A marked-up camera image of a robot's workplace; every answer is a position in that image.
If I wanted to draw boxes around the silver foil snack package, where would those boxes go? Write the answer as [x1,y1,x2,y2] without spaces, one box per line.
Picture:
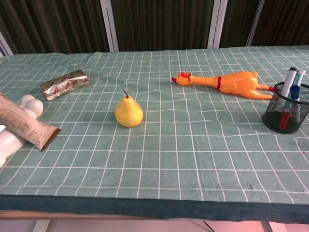
[40,70,89,101]

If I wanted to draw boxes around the white frame post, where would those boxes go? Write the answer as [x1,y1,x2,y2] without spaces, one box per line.
[99,0,119,52]
[207,0,229,50]
[0,31,14,58]
[246,0,266,47]

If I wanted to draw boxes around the orange rubber chicken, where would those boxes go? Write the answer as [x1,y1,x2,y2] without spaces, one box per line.
[171,71,282,100]

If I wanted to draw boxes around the black mesh pen holder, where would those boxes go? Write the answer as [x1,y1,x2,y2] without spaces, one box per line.
[262,81,309,135]

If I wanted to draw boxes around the green checked tablecloth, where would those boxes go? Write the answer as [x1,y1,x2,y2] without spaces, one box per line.
[0,45,309,224]

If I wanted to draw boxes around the yellow pear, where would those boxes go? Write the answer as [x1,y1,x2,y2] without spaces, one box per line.
[114,91,144,128]

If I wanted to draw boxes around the white bear-shaped toy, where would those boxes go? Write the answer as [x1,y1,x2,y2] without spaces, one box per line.
[0,94,44,167]

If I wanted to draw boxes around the dark pleated curtain panel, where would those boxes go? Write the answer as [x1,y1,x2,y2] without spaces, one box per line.
[219,0,309,49]
[110,0,214,52]
[0,0,110,55]

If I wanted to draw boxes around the grey marker with black cap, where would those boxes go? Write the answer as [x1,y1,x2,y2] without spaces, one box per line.
[281,67,297,109]

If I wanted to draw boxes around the brown snack package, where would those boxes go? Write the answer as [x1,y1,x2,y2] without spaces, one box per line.
[0,91,62,151]

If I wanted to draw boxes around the metal table leg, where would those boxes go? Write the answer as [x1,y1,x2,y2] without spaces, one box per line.
[31,219,58,232]
[260,221,275,232]

